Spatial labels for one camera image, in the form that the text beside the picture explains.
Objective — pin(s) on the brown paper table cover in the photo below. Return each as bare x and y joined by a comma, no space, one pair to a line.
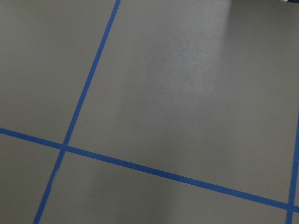
149,111

